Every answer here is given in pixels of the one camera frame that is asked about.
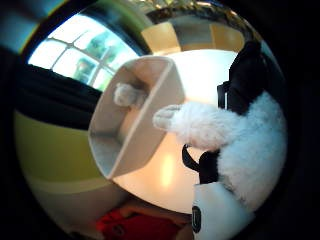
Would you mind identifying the white fluffy soft toy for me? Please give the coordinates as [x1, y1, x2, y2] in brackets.
[152, 90, 289, 213]

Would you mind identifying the white open box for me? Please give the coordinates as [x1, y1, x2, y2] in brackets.
[87, 55, 186, 181]

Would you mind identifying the small white fluffy toy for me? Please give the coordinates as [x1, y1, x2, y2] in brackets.
[112, 82, 148, 109]

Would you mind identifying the window with white bars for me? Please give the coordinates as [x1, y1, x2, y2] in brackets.
[27, 14, 141, 93]

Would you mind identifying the black sofa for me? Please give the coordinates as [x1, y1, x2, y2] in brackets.
[14, 64, 103, 131]

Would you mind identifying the wooden wall cabinet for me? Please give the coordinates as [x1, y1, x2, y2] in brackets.
[141, 21, 246, 56]

